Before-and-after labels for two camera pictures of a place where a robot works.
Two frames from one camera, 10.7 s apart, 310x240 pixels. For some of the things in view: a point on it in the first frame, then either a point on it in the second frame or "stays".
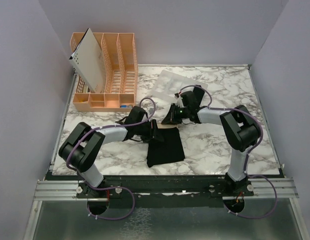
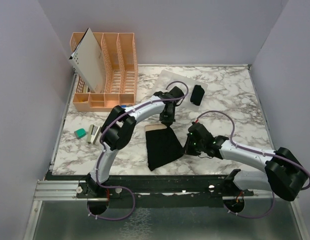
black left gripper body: (144, 130) → (167, 117)
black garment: (169, 151) stays
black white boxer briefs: (199, 93) stays
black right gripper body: (180, 113) → (193, 147)
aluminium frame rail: (60, 190) stays
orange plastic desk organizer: (119, 53) stays
